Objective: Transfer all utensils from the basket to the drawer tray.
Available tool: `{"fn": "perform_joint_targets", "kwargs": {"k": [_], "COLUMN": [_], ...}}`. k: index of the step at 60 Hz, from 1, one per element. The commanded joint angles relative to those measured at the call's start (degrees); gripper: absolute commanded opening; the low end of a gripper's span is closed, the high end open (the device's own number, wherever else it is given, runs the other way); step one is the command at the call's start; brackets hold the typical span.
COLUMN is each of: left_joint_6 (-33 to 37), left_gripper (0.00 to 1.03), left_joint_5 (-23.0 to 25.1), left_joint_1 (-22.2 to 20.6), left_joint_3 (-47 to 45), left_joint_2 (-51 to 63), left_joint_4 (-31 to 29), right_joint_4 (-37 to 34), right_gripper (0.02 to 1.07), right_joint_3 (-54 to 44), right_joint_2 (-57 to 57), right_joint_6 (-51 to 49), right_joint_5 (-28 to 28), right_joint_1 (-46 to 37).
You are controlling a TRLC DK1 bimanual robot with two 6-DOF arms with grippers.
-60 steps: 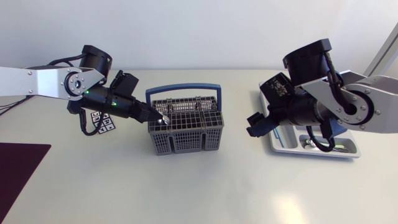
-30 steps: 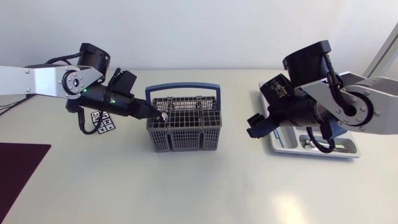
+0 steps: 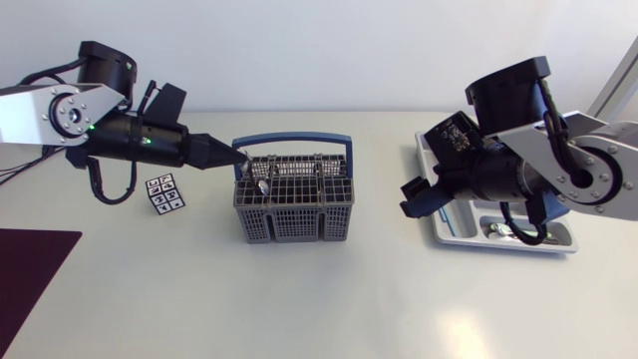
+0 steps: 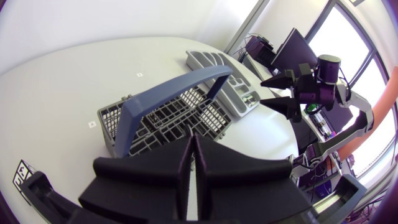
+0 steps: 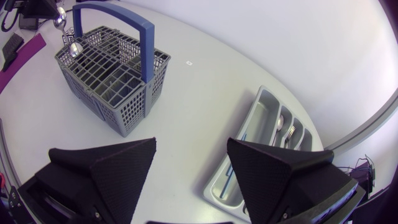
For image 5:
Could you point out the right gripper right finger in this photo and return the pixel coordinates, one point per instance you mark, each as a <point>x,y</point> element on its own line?
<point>273,186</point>

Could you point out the black power brick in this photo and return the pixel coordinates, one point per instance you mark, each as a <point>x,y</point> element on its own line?
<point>28,22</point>

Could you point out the blue plastic utensil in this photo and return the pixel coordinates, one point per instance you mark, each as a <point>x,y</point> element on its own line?
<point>228,184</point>

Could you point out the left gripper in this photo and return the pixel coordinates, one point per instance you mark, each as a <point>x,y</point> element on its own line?
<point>40,7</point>

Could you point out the grey cutlery basket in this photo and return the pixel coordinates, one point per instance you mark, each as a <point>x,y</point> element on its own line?
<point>109,81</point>

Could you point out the black-and-white patterned cube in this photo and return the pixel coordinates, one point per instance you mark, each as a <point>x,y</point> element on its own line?
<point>71,32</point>

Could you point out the grey cutlery tray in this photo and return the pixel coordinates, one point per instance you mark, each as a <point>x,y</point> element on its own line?
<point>264,115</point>

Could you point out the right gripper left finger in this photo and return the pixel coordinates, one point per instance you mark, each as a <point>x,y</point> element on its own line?
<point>109,180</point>

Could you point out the steel spoon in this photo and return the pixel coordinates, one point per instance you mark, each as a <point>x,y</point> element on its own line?
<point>280,123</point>
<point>75,49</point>
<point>60,20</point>

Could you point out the dark mat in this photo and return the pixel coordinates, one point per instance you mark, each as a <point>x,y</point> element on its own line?
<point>28,53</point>

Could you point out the steel fork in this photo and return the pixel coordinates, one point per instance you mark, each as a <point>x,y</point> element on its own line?
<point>290,132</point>

